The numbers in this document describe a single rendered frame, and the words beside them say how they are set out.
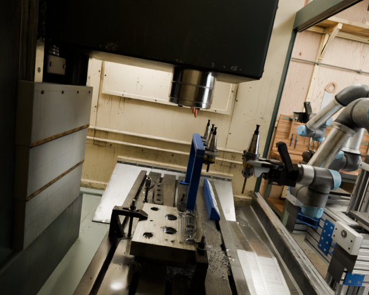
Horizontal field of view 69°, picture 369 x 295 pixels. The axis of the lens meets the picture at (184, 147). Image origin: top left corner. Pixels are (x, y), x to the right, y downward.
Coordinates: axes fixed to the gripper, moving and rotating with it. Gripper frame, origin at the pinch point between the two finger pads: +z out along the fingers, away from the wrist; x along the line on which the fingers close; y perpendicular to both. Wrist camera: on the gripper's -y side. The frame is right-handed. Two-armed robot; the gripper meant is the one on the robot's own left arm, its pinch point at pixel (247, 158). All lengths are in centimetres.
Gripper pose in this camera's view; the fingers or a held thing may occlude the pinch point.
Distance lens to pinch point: 103.1
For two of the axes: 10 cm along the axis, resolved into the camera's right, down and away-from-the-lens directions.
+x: 0.0, -2.0, 9.8
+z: -9.8, -1.8, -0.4
